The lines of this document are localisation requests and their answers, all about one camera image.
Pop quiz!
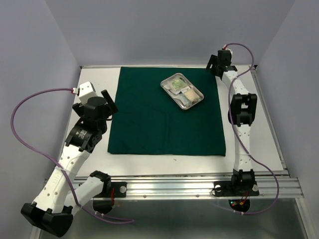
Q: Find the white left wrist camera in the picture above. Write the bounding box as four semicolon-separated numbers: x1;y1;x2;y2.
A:
78;81;97;105

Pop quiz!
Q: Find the stainless steel instrument tray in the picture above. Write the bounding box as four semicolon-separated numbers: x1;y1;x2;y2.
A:
160;73;204;110

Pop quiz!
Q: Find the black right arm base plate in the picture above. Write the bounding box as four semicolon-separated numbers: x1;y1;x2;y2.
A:
211;181;260;197

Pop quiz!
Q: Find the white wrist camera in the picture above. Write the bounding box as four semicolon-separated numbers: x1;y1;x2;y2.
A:
222;45;233;57
78;81;97;105

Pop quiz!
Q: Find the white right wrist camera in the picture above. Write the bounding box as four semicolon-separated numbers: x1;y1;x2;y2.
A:
222;45;233;57

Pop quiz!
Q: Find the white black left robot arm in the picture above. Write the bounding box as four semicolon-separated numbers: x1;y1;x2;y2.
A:
21;90;118;238

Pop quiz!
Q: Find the green surgical drape cloth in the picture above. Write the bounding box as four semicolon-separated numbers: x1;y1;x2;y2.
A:
108;67;226;156

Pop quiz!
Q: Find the aluminium front rail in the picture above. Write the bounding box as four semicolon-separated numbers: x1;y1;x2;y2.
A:
111;175;304;201

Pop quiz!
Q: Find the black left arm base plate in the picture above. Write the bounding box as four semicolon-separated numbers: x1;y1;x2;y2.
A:
95;182;127;199

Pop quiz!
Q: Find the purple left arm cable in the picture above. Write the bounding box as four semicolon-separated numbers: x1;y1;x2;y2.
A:
11;87;135;224

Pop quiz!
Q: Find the clear bag beige gauze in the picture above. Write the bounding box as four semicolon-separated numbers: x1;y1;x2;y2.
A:
183;89;200;103

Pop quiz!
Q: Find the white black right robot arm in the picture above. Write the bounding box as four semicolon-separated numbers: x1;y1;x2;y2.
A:
206;47;259;197

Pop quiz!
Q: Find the green printed gauze packet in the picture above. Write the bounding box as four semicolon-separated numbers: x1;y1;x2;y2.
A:
170;78;187;91

